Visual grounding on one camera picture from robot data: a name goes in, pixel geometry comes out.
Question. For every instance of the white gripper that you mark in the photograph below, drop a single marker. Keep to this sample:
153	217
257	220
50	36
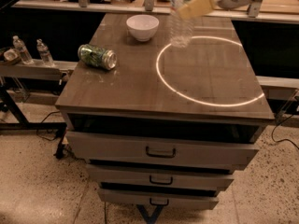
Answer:
197	7

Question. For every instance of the clear plastic water bottle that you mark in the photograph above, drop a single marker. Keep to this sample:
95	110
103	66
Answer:
180	30

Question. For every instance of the white ceramic bowl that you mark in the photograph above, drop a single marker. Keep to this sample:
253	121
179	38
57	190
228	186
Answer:
142	27

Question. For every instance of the small water bottle right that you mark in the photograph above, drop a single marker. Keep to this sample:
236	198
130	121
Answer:
44	53

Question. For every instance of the small water bottle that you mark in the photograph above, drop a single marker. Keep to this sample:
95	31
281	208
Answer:
44	53
22	49

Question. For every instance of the small water bottle left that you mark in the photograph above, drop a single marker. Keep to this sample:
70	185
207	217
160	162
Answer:
22	49

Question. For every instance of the dark bowl on shelf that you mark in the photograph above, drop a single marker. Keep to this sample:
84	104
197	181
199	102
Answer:
9	56

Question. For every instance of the green soda can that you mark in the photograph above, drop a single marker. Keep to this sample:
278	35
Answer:
97	57

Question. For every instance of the grey drawer cabinet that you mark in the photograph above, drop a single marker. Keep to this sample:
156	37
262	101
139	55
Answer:
204	92

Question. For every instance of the top grey drawer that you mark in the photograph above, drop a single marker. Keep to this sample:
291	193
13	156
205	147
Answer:
170	152

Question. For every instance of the grey drawer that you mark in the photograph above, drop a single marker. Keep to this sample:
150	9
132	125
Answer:
170	152
158	178
154	199

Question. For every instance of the metal side shelf left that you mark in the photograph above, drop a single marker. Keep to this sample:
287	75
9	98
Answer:
38	70

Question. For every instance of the middle grey drawer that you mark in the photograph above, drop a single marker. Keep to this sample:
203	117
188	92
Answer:
158	178

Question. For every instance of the bottom grey drawer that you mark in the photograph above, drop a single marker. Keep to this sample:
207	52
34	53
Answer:
154	199

